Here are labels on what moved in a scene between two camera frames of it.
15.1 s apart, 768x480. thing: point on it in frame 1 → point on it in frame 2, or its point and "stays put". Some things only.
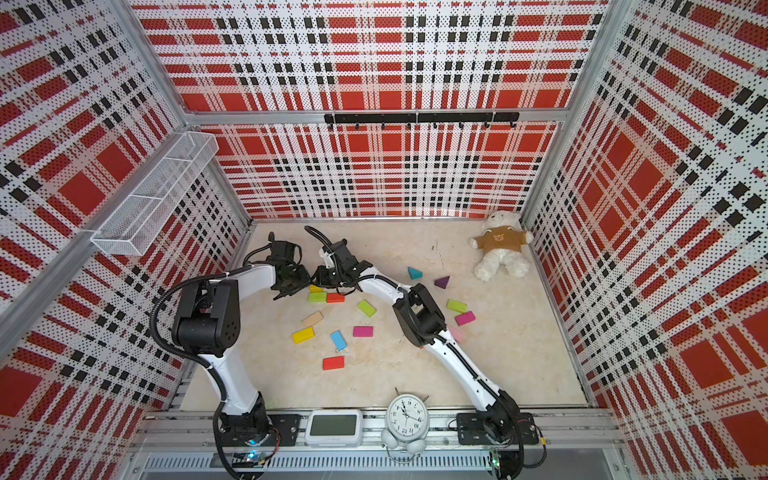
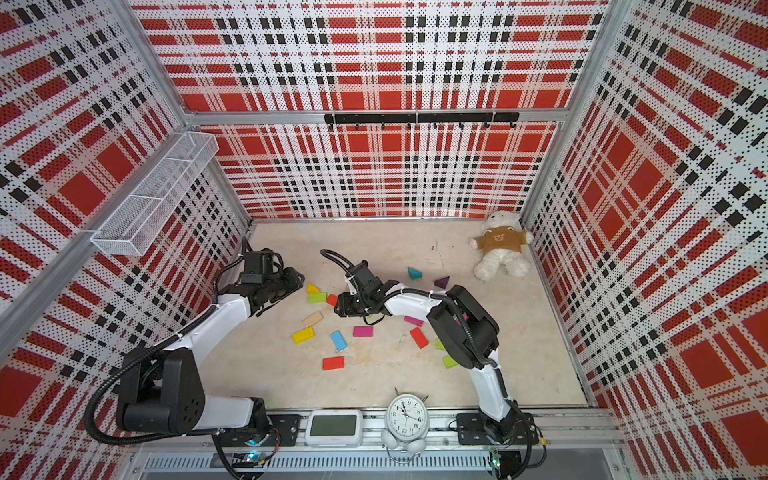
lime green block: [317, 297] stays put
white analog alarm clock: [407, 422] stays put
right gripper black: [320, 278] → [345, 307]
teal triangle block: [414, 274] stays put
